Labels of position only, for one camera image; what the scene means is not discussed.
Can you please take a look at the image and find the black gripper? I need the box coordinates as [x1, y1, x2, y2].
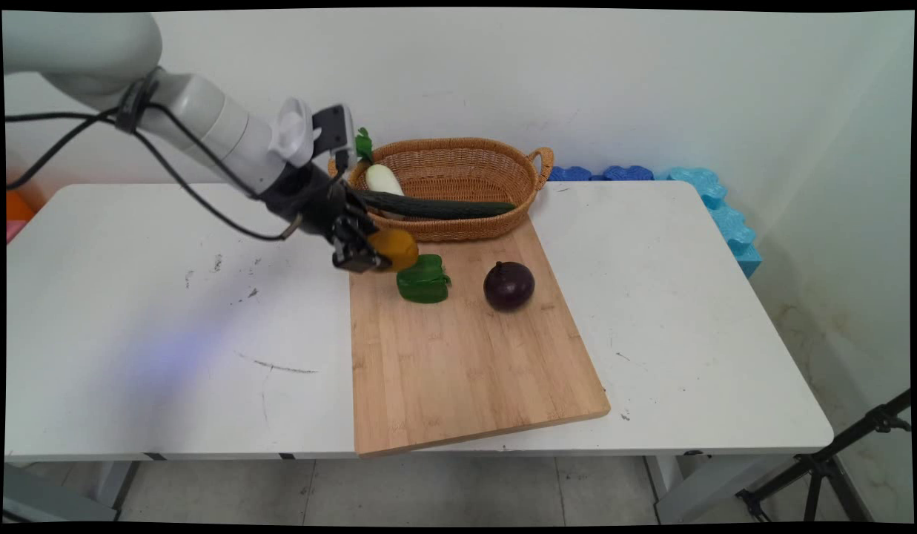
[261, 165, 393, 273]

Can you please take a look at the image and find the orange round fruit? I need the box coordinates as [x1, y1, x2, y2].
[368, 228, 420, 273]

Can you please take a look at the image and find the white radish with green leaves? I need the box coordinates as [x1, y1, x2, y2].
[354, 127, 408, 221]

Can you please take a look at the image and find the green bell pepper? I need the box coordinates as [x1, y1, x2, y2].
[395, 254, 452, 305]

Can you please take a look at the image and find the dark green cucumber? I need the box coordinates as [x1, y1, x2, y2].
[353, 189, 517, 220]

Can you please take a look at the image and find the woven wicker basket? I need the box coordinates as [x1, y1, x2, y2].
[327, 136, 554, 243]

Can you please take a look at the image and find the bamboo cutting board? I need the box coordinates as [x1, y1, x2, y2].
[345, 211, 612, 458]

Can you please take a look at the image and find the dark purple onion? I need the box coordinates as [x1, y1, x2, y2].
[483, 260, 536, 312]

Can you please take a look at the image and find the orange box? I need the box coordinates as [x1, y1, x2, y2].
[5, 183, 38, 244]

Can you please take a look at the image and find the grey table leg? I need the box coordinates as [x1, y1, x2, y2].
[4, 460, 142, 523]

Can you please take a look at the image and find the light blue foam mat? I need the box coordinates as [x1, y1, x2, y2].
[664, 166, 764, 280]

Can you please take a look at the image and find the white table leg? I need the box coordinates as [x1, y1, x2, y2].
[642, 452, 801, 524]

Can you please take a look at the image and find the black tripod stand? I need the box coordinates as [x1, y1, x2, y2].
[735, 388, 913, 524]

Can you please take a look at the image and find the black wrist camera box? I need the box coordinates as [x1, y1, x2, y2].
[311, 104, 356, 173]

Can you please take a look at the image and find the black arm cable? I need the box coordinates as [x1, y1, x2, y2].
[4, 100, 305, 243]
[4, 104, 144, 191]

